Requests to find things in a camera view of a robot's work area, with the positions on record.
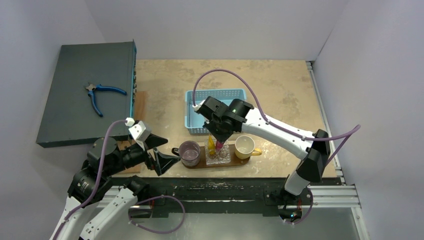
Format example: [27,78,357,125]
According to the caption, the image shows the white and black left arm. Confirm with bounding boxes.
[50,134,180,240]

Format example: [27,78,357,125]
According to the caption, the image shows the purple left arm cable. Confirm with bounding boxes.
[51,118,186,240]

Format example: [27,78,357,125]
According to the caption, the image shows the purple mug with black handle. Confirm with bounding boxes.
[171,140,201,167]

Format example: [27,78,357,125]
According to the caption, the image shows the blue handled pliers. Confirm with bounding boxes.
[84,82,127,118]

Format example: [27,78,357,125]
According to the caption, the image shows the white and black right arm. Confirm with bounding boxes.
[193,96,330,204]

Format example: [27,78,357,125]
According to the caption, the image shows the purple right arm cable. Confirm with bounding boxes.
[192,68,362,226]

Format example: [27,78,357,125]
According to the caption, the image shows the yellow toothpaste tube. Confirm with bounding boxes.
[207,135,216,150]

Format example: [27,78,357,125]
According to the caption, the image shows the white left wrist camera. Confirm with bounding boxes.
[125,117,152,151]

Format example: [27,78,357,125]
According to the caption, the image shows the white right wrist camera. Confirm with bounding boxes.
[193,103,203,113]

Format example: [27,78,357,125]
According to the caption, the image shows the light blue perforated plastic basket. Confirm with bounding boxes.
[184,88,247,135]

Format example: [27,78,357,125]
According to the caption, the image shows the pink toothpaste tube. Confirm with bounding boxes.
[215,140,224,151]

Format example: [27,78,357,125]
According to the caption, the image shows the yellow ceramic mug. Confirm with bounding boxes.
[234,135,263,160]

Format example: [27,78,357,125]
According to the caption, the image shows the light wooden board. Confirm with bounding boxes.
[115,91,147,176]

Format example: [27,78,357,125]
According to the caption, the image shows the aluminium extrusion rail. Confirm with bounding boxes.
[310,185,361,208]

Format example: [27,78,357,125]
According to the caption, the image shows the clear textured glass dish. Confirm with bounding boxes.
[204,139,231,165]

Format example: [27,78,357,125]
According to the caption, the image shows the dark grey box blue edge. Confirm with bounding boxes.
[36,41,137,148]

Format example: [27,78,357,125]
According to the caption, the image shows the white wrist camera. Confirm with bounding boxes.
[193,103,203,113]
[125,117,152,151]

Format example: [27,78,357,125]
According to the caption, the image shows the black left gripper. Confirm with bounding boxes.
[106,132,181,175]

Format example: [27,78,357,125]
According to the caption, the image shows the dark wooden oval tray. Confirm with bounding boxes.
[183,144,250,170]

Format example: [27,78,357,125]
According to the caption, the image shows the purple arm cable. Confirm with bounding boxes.
[51,118,186,240]
[192,68,362,226]

